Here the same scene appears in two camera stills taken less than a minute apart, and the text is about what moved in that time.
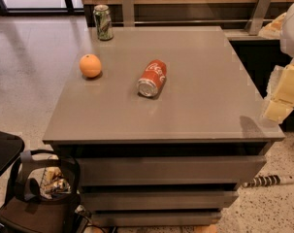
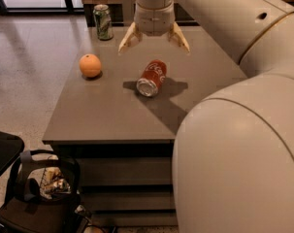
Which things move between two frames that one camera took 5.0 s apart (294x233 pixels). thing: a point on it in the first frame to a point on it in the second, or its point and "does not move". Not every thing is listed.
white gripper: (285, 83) to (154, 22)
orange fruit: (90, 65) does not move
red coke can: (151, 79) does not move
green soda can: (104, 21) does not move
